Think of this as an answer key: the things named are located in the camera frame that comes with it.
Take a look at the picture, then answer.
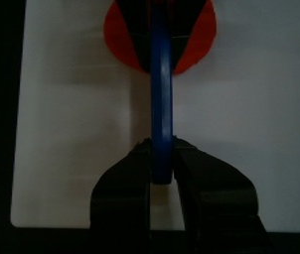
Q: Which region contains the white cutting board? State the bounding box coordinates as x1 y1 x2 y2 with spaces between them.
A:
10 0 300 234

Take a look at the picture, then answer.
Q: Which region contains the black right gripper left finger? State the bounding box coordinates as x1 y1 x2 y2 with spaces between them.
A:
87 137 154 254

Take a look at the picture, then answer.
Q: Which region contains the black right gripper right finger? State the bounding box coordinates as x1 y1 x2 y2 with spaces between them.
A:
172 136 275 254

